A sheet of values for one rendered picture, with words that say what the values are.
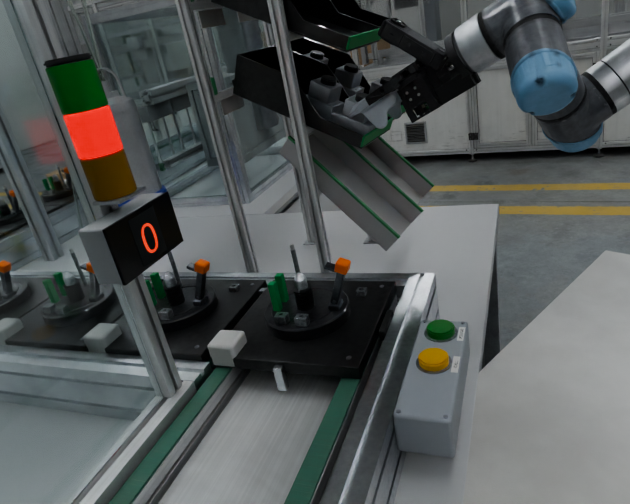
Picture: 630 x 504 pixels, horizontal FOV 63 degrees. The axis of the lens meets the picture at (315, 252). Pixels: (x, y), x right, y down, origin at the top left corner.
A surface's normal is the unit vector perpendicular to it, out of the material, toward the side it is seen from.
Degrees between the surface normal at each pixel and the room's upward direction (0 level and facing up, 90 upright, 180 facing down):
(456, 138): 90
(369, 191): 45
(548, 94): 129
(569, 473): 0
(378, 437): 0
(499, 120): 90
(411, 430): 90
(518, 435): 0
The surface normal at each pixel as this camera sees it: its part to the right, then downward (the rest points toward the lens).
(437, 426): -0.34, 0.44
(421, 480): -0.18, -0.90
